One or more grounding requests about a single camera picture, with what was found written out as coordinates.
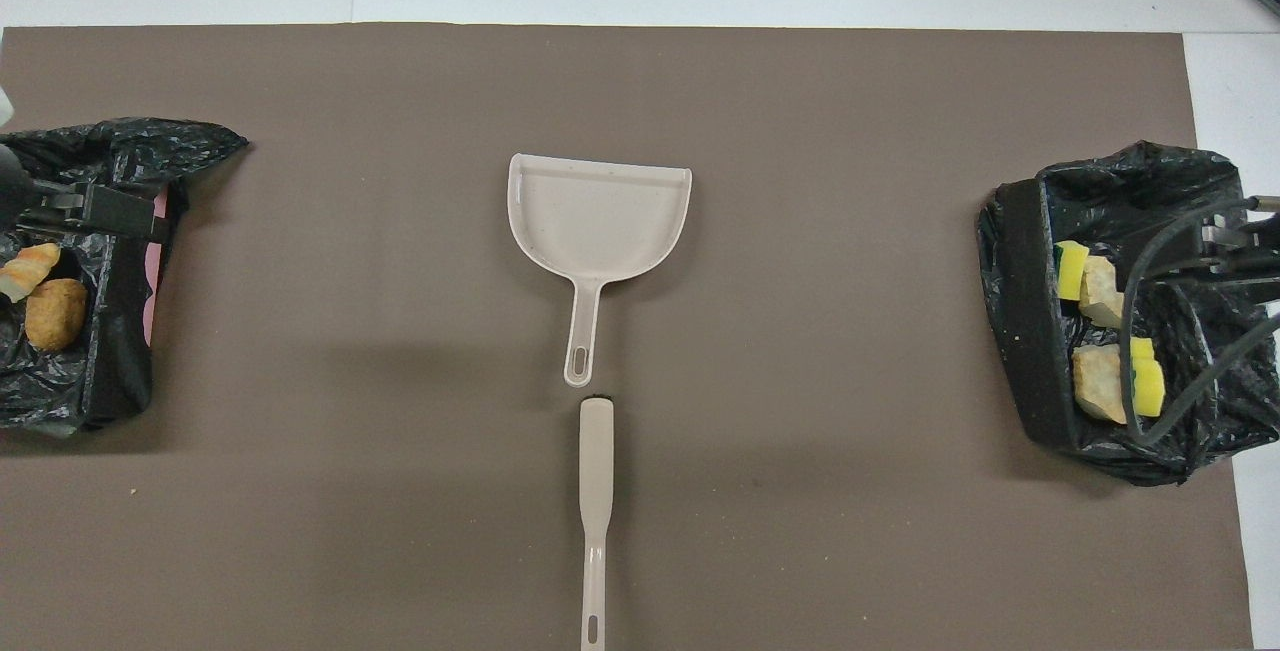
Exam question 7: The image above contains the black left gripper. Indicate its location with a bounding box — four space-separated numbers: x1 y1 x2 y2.
0 144 172 242

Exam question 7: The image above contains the pale bread piece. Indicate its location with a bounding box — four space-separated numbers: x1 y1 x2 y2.
0 242 62 305

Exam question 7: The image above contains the brown bread roll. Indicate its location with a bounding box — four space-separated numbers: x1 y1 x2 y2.
24 278 89 353

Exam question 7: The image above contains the torn pale bread chunk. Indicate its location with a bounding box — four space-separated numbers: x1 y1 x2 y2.
1079 255 1126 331

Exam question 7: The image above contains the green yellow sponge piece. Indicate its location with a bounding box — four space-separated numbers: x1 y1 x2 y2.
1130 335 1168 419

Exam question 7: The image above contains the small yellow sponge piece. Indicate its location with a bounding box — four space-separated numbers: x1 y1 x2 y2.
1055 240 1091 303

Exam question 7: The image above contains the striped croissant piece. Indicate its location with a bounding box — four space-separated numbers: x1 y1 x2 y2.
1072 345 1129 426

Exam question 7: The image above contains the beige plastic dustpan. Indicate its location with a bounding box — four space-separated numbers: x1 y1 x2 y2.
507 152 694 389

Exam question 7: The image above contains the beige hand brush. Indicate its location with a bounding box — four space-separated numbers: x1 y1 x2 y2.
578 394 617 651

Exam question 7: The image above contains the pink scalloped bin box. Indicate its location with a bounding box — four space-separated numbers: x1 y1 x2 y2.
140 186 173 344

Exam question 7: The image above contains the black bag over pink bin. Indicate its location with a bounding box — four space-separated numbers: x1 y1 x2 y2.
0 117 251 435

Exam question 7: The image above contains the black bag lined bin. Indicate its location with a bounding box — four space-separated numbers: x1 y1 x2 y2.
975 141 1280 487

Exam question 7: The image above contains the brown table mat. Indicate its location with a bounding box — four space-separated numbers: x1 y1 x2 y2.
0 23 1256 651

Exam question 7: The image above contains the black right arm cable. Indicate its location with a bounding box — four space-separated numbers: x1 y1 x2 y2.
1118 194 1280 448

